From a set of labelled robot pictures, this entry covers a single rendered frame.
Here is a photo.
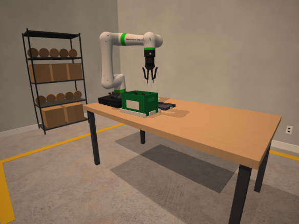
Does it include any green bottle crate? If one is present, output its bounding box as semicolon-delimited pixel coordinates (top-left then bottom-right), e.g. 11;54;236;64
122;91;158;116

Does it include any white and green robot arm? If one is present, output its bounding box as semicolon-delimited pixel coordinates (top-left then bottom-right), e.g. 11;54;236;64
99;32;163;99

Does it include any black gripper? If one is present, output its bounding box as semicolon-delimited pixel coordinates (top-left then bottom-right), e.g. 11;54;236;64
142;57;158;87

